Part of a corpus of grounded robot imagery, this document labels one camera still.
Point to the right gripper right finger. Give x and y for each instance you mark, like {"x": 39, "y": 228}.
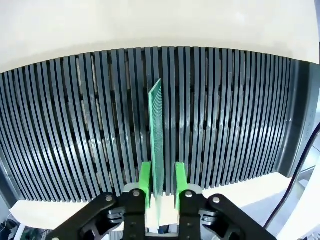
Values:
{"x": 190, "y": 215}

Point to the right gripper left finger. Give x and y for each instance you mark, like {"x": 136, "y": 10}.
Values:
{"x": 135, "y": 215}

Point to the green perforated circuit board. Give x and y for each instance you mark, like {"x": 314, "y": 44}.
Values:
{"x": 156, "y": 130}

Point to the black slotted board rack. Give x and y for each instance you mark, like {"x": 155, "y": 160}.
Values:
{"x": 75, "y": 125}

